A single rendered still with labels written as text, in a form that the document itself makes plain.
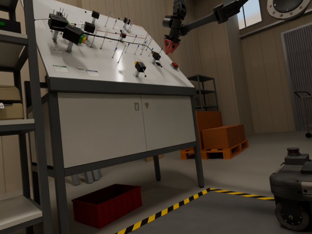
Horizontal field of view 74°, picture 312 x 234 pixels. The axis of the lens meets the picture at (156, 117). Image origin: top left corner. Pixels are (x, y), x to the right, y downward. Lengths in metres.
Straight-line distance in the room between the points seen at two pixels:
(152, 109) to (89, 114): 0.48
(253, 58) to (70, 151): 7.20
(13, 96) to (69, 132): 0.30
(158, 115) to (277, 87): 6.27
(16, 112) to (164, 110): 0.95
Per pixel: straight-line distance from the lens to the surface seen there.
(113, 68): 1.46
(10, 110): 1.14
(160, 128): 1.54
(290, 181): 1.15
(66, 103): 1.21
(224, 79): 6.73
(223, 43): 6.96
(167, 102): 1.62
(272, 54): 7.74
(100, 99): 1.29
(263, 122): 7.62
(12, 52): 1.38
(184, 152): 3.43
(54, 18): 1.42
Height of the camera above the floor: 0.55
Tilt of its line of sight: 3 degrees up
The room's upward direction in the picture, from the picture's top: 7 degrees counter-clockwise
